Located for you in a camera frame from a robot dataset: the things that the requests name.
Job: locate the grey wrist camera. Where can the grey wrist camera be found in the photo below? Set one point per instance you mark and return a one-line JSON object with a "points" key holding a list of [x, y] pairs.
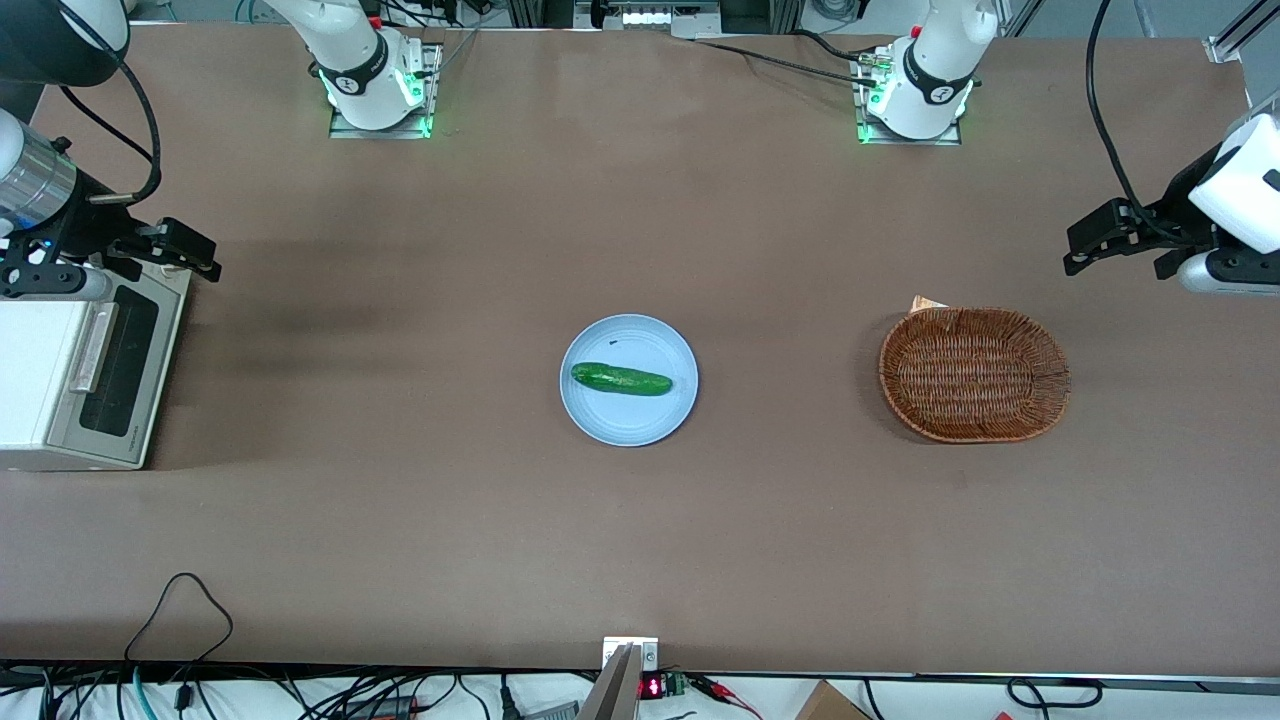
{"points": [[88, 284], [1225, 272]]}

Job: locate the small paper tag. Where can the small paper tag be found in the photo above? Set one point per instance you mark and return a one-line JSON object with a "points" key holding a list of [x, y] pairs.
{"points": [[925, 303]]}

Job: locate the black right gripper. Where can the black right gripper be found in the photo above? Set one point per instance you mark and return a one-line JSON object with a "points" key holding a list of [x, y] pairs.
{"points": [[88, 228]]}

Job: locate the brown wicker basket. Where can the brown wicker basket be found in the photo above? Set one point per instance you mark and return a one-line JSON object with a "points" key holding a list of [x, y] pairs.
{"points": [[975, 375]]}

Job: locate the red digit display module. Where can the red digit display module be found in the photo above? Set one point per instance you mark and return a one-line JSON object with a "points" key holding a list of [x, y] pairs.
{"points": [[651, 688]]}

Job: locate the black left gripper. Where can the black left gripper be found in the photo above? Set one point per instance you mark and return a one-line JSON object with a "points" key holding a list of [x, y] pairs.
{"points": [[1176, 205]]}

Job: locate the white metal mounting bracket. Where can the white metal mounting bracket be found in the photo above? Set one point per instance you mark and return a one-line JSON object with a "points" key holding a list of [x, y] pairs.
{"points": [[648, 655]]}

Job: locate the cardboard box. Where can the cardboard box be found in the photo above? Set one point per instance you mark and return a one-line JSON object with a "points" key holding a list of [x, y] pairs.
{"points": [[830, 703]]}

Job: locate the aluminium frame profile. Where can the aluminium frame profile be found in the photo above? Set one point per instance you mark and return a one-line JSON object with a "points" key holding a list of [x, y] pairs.
{"points": [[1240, 30]]}

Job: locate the grey aluminium bar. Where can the grey aluminium bar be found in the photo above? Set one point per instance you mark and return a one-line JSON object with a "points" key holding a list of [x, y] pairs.
{"points": [[610, 695]]}

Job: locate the oven door with glass window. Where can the oven door with glass window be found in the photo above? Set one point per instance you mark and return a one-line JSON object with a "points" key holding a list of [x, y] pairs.
{"points": [[120, 370]]}

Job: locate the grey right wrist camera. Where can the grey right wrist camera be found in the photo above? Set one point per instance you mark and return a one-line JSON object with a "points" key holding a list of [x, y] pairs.
{"points": [[88, 284]]}

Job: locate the small green circuit board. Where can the small green circuit board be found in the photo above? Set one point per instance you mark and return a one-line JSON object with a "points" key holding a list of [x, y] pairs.
{"points": [[675, 684]]}

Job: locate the green cucumber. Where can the green cucumber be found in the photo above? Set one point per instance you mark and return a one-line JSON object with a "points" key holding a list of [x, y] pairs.
{"points": [[620, 379]]}

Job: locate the white toaster oven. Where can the white toaster oven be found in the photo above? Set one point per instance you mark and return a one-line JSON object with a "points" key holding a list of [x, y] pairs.
{"points": [[25, 370]]}

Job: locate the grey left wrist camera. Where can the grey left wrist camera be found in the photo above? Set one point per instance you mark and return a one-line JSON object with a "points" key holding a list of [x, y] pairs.
{"points": [[1225, 272]]}

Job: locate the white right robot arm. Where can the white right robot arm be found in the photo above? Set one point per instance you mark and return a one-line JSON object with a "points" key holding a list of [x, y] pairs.
{"points": [[365, 60]]}

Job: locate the red clip leads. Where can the red clip leads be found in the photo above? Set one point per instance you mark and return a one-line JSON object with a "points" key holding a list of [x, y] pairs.
{"points": [[725, 692]]}

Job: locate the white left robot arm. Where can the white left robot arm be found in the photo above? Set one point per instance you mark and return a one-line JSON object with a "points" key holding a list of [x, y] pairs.
{"points": [[935, 70]]}

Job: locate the light blue round plate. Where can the light blue round plate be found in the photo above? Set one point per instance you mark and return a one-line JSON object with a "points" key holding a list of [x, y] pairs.
{"points": [[625, 420]]}

